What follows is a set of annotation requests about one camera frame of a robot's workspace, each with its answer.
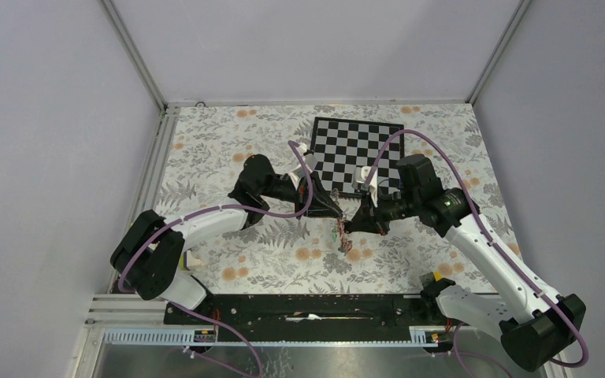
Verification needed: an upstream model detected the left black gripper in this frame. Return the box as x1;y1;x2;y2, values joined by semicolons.
259;171;343;220

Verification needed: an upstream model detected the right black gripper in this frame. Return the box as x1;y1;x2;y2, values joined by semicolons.
347;186;421;236

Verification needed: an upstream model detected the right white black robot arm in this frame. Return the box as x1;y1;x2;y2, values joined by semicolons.
345;154;587;372

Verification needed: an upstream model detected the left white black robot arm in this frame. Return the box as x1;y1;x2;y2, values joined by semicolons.
110;153;343;324

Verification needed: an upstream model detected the black white checkerboard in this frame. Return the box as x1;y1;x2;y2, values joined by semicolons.
311;117;404;198

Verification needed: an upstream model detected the green white small block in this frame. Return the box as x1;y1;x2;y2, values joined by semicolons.
178;250;206;272

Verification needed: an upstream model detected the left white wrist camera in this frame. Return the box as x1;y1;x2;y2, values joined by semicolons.
284;150;318;189

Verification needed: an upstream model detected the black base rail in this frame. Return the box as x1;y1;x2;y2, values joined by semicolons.
163;294;458;343

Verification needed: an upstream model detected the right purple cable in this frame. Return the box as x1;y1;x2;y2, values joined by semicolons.
362;129;591;378

